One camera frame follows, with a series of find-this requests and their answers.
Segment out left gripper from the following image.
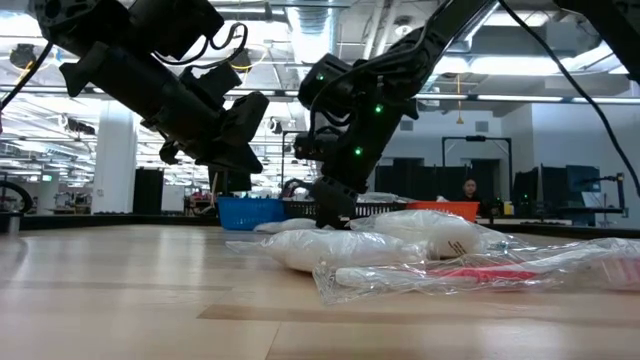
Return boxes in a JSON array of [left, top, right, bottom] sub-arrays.
[[58, 42, 271, 175]]

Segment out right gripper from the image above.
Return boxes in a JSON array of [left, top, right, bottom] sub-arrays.
[[313, 92, 420, 230]]

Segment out bagged cotton swabs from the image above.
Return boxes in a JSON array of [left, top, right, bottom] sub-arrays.
[[224, 228, 429, 274]]

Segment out bagged cotton balls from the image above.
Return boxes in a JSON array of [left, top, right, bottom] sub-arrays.
[[252, 217, 319, 235]]

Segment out black plastic bin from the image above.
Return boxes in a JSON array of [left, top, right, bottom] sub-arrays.
[[282, 199, 321, 220], [355, 201, 409, 219]]

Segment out black computer monitor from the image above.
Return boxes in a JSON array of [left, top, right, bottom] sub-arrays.
[[207, 169, 254, 195]]

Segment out blue plastic bin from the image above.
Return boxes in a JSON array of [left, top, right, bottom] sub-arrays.
[[217, 196, 289, 232]]

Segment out black partition panel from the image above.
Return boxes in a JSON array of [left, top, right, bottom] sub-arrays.
[[374, 158, 501, 209]]

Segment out bagged white cotton pads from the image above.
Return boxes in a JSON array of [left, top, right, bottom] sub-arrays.
[[348, 208, 506, 261]]

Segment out black cabinet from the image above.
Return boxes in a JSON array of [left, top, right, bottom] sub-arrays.
[[132, 167, 165, 216]]

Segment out orange plastic bin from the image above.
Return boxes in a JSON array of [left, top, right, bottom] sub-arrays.
[[405, 200, 481, 224]]

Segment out white square pillar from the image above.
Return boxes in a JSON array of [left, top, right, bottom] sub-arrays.
[[91, 99, 140, 215]]

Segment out person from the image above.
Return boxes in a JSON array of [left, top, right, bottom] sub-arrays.
[[457, 177, 484, 203]]

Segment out bagged red toothbrush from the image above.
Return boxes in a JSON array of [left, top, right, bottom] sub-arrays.
[[312, 237, 640, 306]]

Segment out black desktop monitor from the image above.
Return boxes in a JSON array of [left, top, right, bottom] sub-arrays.
[[513, 167, 569, 217]]

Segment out long ceiling light bar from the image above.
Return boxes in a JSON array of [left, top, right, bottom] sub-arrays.
[[0, 85, 640, 105]]

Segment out black ceiling spotlight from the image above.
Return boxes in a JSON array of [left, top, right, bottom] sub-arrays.
[[9, 43, 39, 70]]

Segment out grey cup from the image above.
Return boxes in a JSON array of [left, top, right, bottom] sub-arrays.
[[0, 212, 21, 235]]

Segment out dark desktop monitor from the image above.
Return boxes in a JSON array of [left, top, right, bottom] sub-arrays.
[[566, 164, 602, 209]]

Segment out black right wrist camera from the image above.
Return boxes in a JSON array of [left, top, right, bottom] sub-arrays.
[[293, 130, 347, 162]]

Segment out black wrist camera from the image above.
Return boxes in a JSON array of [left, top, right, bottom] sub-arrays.
[[178, 63, 244, 104], [293, 130, 347, 162]]

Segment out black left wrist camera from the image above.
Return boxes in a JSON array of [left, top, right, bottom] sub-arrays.
[[178, 63, 244, 104]]

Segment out black left camera cable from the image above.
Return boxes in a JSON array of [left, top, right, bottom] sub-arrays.
[[152, 22, 250, 70]]

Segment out black aluminium table frame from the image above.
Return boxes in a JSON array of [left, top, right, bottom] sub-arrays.
[[19, 213, 640, 246]]

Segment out yellow hanging cord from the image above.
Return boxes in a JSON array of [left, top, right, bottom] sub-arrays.
[[454, 74, 464, 126]]

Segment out black hanging cable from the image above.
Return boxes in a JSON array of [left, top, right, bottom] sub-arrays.
[[0, 39, 54, 111]]

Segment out black curved hose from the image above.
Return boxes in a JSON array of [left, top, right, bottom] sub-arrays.
[[0, 180, 34, 216]]

